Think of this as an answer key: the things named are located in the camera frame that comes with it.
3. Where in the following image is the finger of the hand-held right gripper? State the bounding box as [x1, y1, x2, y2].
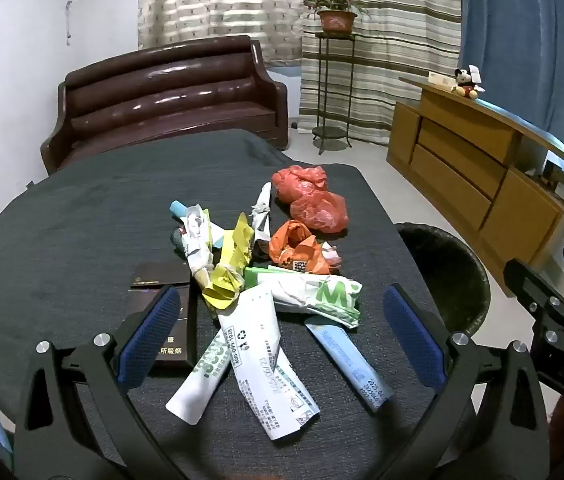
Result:
[504, 258, 564, 322]

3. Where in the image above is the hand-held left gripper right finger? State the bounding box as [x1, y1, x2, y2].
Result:
[383, 284, 552, 480]

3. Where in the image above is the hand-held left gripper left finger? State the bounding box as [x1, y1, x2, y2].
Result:
[12, 286, 185, 480]

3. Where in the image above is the white tube green print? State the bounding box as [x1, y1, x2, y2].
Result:
[166, 327, 235, 426]

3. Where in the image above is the black trash bin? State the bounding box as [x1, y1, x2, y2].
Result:
[396, 222, 491, 336]

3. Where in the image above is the white tube light blue cap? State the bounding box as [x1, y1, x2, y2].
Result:
[169, 200, 225, 251]

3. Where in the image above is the orange plastic bag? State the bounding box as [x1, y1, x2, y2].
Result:
[268, 220, 335, 276]

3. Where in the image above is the red plastic bag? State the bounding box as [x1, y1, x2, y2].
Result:
[289, 191, 350, 235]
[272, 165, 331, 206]

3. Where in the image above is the dark brown cigarette box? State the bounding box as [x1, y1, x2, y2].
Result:
[124, 284, 197, 369]

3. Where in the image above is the flat dark brown box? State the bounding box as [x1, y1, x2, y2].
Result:
[129, 262, 191, 289]

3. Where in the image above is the light blue sachet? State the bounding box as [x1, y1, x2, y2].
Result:
[306, 316, 393, 414]

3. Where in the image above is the small dark box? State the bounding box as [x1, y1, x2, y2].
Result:
[544, 159, 564, 187]

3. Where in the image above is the crumpled white green wrapper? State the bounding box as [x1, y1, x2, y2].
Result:
[182, 205, 217, 287]

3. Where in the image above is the white wrapper large green print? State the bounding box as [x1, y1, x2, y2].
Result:
[244, 266, 363, 329]

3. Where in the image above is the small crumpled white paper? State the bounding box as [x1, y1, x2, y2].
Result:
[321, 241, 343, 274]

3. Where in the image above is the white packet black print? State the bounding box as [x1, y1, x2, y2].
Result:
[218, 285, 321, 443]

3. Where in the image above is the yellow crumpled wrapper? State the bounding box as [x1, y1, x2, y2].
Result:
[202, 212, 255, 313]

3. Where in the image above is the wooden cabinet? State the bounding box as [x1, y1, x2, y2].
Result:
[387, 77, 564, 273]

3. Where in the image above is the twisted white wrapper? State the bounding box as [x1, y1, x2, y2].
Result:
[252, 182, 275, 246]

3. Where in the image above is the mouse plush toy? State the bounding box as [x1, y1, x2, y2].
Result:
[452, 65, 486, 100]

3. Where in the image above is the metal plant stand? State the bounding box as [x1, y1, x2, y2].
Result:
[311, 32, 357, 156]

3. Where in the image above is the small white box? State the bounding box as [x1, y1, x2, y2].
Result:
[428, 71, 457, 93]

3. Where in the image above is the blue curtain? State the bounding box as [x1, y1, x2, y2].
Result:
[456, 0, 564, 176]

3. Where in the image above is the brown leather sofa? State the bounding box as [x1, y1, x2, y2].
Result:
[39, 35, 289, 176]

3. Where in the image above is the striped curtain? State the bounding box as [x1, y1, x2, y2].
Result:
[299, 0, 462, 146]

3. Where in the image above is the potted plant red pot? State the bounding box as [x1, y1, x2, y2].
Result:
[304, 0, 373, 36]

